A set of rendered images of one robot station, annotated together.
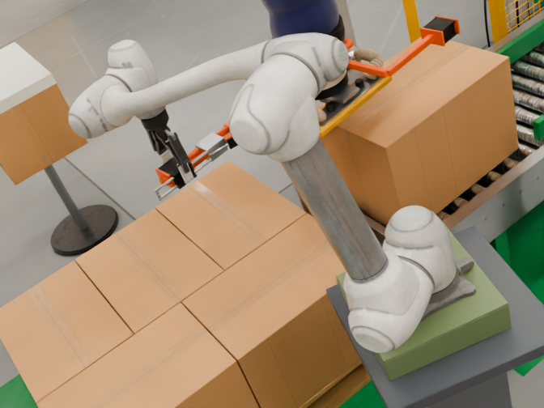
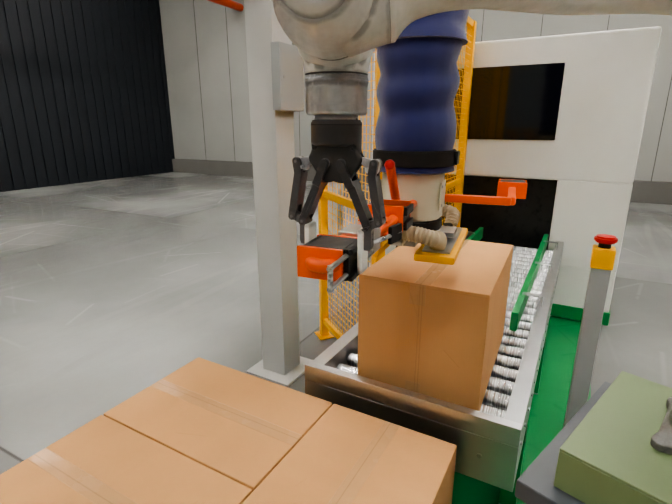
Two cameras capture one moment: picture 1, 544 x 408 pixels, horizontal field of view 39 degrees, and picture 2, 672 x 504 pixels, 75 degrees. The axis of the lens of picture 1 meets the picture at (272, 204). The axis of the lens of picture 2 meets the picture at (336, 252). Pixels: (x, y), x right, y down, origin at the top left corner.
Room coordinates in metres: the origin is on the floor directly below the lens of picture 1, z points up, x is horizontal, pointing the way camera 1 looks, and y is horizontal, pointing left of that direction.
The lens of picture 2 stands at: (1.34, 0.64, 1.40)
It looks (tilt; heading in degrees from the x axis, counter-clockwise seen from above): 16 degrees down; 322
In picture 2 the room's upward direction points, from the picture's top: straight up
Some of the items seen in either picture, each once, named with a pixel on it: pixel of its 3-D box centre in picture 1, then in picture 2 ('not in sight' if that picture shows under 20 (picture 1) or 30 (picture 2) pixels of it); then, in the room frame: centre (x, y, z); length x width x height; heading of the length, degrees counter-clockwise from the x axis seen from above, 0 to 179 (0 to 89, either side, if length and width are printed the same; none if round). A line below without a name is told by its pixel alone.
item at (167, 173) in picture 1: (176, 171); (329, 256); (1.87, 0.23, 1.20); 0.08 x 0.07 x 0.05; 120
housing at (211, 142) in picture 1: (211, 147); (359, 240); (1.94, 0.11, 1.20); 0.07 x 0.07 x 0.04; 30
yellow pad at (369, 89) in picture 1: (346, 98); (443, 237); (2.09, -0.34, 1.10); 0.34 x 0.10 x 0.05; 120
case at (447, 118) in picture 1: (417, 130); (440, 309); (2.27, -0.59, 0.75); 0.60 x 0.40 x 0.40; 115
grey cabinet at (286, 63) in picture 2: not in sight; (288, 78); (3.28, -0.60, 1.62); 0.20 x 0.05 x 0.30; 112
